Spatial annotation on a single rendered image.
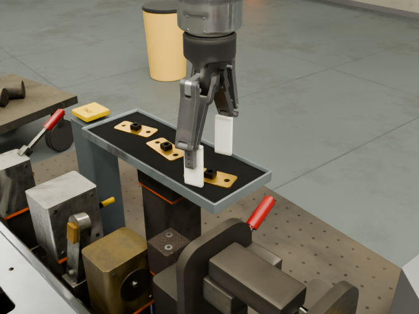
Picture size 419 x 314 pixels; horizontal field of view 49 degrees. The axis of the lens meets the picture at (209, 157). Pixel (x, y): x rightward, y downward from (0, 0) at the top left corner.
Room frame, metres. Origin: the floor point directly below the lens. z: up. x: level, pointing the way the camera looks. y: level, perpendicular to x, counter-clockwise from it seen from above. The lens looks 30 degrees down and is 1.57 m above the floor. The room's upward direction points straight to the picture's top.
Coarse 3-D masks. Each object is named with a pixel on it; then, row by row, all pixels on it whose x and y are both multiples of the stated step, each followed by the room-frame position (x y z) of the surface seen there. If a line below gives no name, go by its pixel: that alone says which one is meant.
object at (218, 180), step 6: (204, 168) 0.67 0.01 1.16; (204, 174) 0.64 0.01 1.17; (210, 174) 0.63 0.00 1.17; (216, 174) 0.65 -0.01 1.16; (222, 174) 0.65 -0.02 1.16; (228, 174) 0.65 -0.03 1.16; (204, 180) 0.63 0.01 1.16; (210, 180) 0.63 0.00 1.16; (216, 180) 0.63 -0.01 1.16; (222, 180) 0.63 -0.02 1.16; (228, 180) 0.64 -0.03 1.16; (234, 180) 0.63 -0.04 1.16; (222, 186) 0.61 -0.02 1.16; (228, 186) 0.61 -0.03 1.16
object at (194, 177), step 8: (184, 152) 0.60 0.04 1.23; (200, 152) 0.58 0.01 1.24; (184, 160) 0.60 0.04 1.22; (200, 160) 0.58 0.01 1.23; (184, 168) 0.60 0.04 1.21; (200, 168) 0.59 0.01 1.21; (192, 176) 0.59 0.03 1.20; (200, 176) 0.59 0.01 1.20; (192, 184) 0.59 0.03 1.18; (200, 184) 0.59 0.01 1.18
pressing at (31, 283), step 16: (0, 224) 0.72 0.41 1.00; (0, 240) 0.67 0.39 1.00; (16, 240) 0.67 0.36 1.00; (0, 256) 0.63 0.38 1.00; (16, 256) 0.63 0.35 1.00; (32, 256) 0.63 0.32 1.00; (0, 272) 0.59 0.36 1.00; (16, 272) 0.59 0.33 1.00; (32, 272) 0.59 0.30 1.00; (48, 272) 0.59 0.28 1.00; (16, 288) 0.55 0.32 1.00; (32, 288) 0.55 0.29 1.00; (48, 288) 0.55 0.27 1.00; (64, 288) 0.55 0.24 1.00; (16, 304) 0.52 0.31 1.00; (32, 304) 0.52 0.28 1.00; (48, 304) 0.52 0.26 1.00; (64, 304) 0.52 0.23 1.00; (80, 304) 0.52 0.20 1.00
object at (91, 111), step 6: (78, 108) 0.92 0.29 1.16; (84, 108) 0.92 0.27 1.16; (90, 108) 0.92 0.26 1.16; (96, 108) 0.92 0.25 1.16; (102, 108) 0.92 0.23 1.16; (78, 114) 0.90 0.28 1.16; (84, 114) 0.89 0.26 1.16; (90, 114) 0.89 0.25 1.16; (96, 114) 0.90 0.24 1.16; (102, 114) 0.91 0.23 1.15; (108, 114) 0.92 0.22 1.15; (84, 120) 0.88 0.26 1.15; (90, 120) 0.88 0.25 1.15
